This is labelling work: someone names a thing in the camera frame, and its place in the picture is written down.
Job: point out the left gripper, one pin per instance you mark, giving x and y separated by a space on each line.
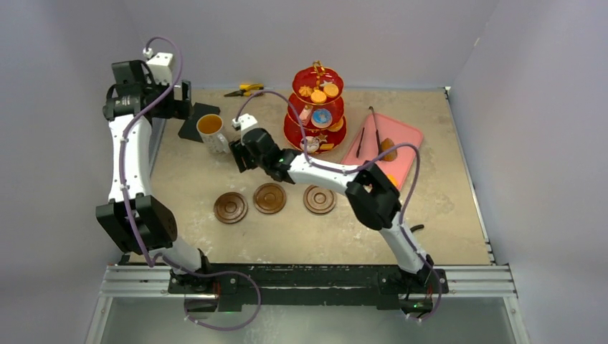
178 108

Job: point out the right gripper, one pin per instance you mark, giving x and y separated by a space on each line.
240 155

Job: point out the pink cake slice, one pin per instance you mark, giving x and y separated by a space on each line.
305 114

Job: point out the blue frosted donut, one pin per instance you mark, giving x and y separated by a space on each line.
321 118

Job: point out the orange flower cookie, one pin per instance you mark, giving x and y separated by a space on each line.
305 91

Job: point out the round orange cookie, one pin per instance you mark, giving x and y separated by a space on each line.
318 97

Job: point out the yellow frosted donut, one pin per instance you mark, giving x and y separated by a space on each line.
337 126

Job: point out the red three-tier cake stand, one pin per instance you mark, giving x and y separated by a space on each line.
294 131

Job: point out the round cracker cookie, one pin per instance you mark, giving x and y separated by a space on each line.
331 91

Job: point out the white star cookie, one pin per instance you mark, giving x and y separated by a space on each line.
325 83

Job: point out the pink serving tray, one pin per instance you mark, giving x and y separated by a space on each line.
363 146

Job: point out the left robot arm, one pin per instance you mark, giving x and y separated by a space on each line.
132 217

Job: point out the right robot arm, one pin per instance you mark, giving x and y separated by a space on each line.
373 198

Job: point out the white mug with tea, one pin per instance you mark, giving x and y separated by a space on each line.
211 131

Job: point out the black square mat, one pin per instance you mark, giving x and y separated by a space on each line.
189 131

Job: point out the yellow black pliers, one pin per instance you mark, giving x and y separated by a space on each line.
245 90

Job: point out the brown croissant pastry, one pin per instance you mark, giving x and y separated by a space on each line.
387 147

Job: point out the orange fish cookie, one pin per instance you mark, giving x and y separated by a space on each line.
393 180

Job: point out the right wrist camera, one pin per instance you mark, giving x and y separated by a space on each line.
244 124

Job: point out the black base frame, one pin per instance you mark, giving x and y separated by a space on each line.
385 287

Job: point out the black handled pliers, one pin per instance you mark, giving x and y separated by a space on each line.
417 228

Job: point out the aluminium rail frame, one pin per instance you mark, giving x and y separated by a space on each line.
188 179

